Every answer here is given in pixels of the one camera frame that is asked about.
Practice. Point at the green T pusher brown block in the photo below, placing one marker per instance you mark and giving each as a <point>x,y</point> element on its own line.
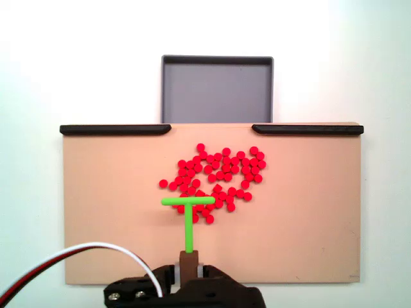
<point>188,224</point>

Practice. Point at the grey rectangular container tray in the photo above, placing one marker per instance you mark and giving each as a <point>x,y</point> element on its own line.
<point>218,93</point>

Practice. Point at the beige flat pushing board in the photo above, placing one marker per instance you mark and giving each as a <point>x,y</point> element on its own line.
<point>112,208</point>

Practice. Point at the black edge rail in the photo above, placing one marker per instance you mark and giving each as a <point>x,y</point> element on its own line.
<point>112,130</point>
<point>305,129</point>

